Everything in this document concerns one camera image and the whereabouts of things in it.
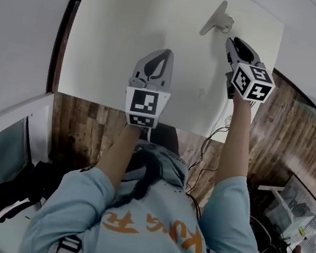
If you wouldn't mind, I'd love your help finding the white cable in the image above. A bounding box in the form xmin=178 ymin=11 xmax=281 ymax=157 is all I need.
xmin=144 ymin=126 xmax=154 ymax=144

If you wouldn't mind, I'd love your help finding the person's right forearm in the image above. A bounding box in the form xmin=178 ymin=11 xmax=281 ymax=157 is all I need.
xmin=213 ymin=93 xmax=263 ymax=189

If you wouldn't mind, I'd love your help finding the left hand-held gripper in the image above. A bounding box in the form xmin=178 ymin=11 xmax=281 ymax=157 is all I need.
xmin=120 ymin=43 xmax=179 ymax=132

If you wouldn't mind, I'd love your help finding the person's left forearm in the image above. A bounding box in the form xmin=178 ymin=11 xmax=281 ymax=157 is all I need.
xmin=91 ymin=118 xmax=144 ymax=193

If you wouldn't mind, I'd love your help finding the grey metal clip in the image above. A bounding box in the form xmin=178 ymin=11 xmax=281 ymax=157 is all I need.
xmin=199 ymin=0 xmax=239 ymax=41

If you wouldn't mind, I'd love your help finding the dark wooden frame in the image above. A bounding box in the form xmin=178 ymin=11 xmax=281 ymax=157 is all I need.
xmin=44 ymin=0 xmax=83 ymax=97

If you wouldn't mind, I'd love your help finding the white perforated computer case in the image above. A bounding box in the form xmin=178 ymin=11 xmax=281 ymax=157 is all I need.
xmin=256 ymin=171 xmax=316 ymax=253

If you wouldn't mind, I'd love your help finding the light blue hoodie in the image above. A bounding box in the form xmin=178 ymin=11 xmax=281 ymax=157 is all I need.
xmin=19 ymin=122 xmax=281 ymax=253

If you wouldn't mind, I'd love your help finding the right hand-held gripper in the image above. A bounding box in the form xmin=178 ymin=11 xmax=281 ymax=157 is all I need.
xmin=215 ymin=35 xmax=283 ymax=108

